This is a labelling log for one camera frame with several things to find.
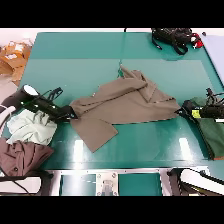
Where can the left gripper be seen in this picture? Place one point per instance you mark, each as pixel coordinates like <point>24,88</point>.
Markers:
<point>68,112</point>

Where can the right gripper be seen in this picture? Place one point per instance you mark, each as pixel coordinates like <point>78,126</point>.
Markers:
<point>189,107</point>

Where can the grey-brown shirt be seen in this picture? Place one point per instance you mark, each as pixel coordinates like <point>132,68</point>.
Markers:
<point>126,100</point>

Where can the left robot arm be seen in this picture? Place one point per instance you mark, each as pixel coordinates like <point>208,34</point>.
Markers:
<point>36,100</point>

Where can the dark green garment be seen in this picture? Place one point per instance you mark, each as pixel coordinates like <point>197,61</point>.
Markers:
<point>213,136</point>

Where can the pale green garment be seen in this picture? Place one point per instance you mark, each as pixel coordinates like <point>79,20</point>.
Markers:
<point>31,128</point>

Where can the brown garment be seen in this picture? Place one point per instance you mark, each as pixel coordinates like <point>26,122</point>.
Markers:
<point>23,156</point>

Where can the red object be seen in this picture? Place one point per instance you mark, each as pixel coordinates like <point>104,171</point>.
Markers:
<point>198,41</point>

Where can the black bag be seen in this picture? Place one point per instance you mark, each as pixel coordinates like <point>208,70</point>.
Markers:
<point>170,35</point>

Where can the brown cardboard box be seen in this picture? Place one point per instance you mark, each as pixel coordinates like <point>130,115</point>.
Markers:
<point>13,58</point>

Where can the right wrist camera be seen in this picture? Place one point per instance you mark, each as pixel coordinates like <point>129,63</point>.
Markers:
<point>209,93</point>

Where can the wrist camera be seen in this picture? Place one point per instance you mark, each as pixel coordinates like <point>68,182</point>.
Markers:
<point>57,90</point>
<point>209,93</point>

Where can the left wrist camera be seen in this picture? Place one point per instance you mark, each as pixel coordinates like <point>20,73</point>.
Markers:
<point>57,90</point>

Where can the silver frame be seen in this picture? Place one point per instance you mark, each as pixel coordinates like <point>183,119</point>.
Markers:
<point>106,183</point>

